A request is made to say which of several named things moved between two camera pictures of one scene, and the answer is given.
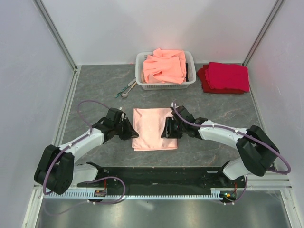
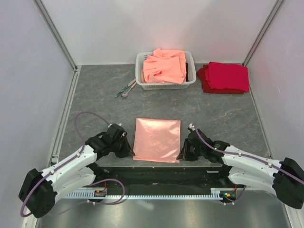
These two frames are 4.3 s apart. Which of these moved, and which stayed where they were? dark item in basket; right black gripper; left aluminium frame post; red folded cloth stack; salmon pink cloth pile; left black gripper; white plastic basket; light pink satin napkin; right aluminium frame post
Moved: right black gripper; light pink satin napkin; left black gripper
Stayed: salmon pink cloth pile; red folded cloth stack; right aluminium frame post; dark item in basket; white plastic basket; left aluminium frame post
